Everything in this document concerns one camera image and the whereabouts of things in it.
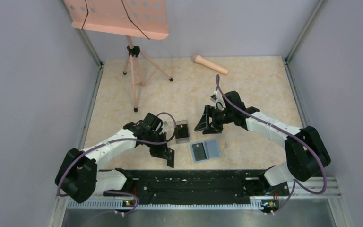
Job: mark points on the beige leather card holder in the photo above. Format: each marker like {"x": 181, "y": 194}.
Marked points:
{"x": 203, "y": 142}

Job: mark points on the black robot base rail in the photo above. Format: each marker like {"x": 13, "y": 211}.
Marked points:
{"x": 198, "y": 187}

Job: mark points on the pink music stand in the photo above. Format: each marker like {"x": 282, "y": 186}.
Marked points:
{"x": 129, "y": 18}

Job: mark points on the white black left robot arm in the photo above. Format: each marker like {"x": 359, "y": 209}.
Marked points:
{"x": 81, "y": 173}

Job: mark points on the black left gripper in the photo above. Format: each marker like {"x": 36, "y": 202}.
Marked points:
{"x": 162, "y": 148}

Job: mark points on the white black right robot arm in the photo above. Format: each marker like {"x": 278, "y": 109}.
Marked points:
{"x": 306, "y": 155}

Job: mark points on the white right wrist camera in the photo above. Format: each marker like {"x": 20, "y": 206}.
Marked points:
{"x": 218, "y": 102}

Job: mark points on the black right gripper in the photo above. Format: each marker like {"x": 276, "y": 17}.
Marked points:
{"x": 204, "y": 123}

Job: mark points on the pink microphone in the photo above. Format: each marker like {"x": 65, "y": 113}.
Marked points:
{"x": 209, "y": 64}

